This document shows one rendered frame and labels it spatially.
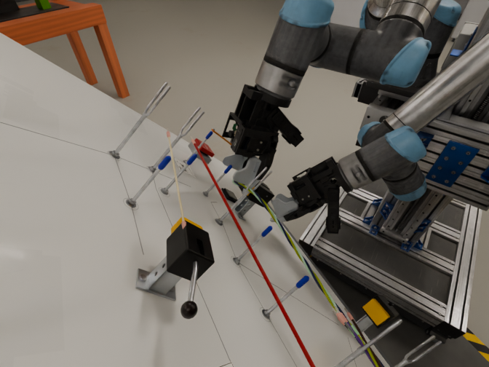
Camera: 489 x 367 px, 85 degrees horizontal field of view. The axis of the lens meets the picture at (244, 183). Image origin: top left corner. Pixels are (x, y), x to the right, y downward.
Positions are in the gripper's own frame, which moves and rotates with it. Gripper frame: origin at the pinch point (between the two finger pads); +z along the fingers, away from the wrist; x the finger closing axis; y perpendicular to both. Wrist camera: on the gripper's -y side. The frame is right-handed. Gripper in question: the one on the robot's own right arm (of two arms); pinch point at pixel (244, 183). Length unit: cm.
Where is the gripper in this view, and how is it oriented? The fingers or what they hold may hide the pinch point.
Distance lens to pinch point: 58.3
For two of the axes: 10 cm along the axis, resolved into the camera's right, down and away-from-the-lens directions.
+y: -8.5, -0.5, -5.3
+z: -3.5, 8.0, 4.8
